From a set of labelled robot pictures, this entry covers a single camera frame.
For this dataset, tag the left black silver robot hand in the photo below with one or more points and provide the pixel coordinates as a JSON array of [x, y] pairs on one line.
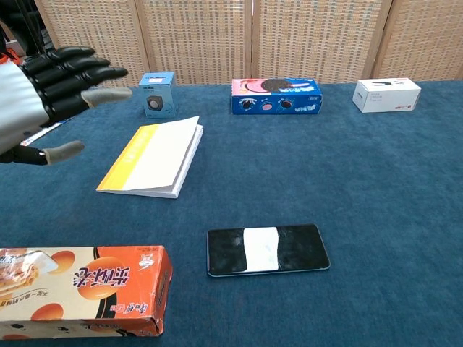
[[25, 94]]

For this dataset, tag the white notebook with yellow cover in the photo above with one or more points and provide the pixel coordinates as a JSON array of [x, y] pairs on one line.
[[159, 159]]

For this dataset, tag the black tripod stand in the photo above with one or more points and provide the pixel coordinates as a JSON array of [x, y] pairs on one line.
[[35, 25]]

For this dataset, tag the small blue speaker box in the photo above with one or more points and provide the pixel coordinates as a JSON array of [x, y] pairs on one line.
[[158, 95]]

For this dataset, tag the orange wafer roll box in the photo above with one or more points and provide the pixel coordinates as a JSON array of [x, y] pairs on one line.
[[79, 289]]

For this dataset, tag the blue pink cookie box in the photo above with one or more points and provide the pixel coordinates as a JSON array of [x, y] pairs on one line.
[[276, 97]]

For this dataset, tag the wooden woven folding screen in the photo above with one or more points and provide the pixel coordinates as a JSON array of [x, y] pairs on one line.
[[289, 36]]

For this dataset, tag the black smartphone with white sticker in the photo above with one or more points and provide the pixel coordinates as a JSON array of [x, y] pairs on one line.
[[267, 249]]

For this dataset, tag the dark blue table mat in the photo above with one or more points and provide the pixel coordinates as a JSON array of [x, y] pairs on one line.
[[325, 180]]

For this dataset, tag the white stapler box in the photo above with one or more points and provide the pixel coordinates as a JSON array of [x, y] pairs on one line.
[[387, 95]]

